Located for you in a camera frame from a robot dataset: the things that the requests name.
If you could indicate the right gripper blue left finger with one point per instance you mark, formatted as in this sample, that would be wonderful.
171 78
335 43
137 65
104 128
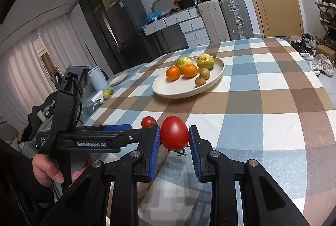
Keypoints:
108 190

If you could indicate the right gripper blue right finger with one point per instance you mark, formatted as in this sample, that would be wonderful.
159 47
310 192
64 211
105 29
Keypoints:
264 202

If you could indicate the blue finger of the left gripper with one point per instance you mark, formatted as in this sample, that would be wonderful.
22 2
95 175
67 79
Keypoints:
144 136
121 127

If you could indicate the round red tomato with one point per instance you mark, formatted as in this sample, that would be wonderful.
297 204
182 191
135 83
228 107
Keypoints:
148 121

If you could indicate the oval red tomato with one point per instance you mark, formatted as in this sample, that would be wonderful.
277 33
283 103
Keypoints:
174 133

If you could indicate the brown longan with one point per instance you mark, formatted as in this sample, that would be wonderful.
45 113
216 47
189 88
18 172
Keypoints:
205 73
199 81

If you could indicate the small orange mandarin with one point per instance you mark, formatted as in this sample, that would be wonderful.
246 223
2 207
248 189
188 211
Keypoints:
173 73

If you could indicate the large orange mandarin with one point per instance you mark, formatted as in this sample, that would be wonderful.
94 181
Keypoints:
190 71

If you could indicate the person's left hand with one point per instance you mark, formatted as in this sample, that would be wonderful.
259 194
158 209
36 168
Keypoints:
46 170

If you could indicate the small side plate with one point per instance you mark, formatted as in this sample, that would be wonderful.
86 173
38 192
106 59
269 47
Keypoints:
118 79

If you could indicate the white kettle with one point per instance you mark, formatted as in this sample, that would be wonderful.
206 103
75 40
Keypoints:
97 79

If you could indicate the cream round plate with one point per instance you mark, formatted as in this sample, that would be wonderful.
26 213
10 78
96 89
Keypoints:
186 87

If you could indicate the white curtain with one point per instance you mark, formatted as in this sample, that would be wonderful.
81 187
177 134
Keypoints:
24 80

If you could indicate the checkered tablecloth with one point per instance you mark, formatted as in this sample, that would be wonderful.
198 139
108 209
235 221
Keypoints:
268 106

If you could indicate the yellow-green citrus right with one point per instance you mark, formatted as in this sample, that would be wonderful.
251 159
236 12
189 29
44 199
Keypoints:
205 61

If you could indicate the yellow-green citrus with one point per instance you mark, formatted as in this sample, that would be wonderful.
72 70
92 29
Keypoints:
182 62
205 61

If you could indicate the yellow-green citrus left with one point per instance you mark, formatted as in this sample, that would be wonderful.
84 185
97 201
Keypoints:
182 62

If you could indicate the black refrigerator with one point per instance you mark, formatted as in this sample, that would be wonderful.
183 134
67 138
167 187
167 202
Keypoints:
126 19

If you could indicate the white drawer cabinet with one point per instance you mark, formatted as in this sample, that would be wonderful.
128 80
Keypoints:
181 30

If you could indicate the silver suitcase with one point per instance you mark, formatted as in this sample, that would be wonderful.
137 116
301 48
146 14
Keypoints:
237 19

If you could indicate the beige suitcase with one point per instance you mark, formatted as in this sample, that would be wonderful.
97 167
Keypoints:
214 21

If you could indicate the white sneakers on floor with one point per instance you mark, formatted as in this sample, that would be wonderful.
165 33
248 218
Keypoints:
319 64

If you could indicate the wooden shoe rack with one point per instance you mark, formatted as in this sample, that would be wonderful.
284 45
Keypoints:
327 20

